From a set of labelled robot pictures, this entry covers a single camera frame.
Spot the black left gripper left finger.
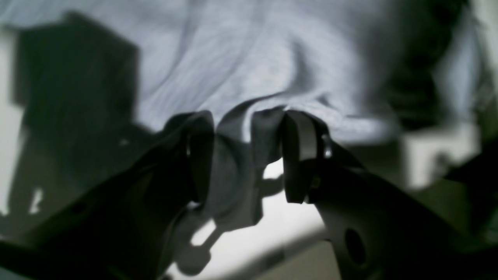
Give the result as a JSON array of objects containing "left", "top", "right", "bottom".
[{"left": 1, "top": 110, "right": 214, "bottom": 280}]

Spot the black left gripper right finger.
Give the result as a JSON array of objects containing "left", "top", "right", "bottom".
[{"left": 282, "top": 110, "right": 497, "bottom": 280}]

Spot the grey T-shirt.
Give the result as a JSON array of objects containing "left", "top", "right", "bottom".
[{"left": 1, "top": 0, "right": 486, "bottom": 236}]

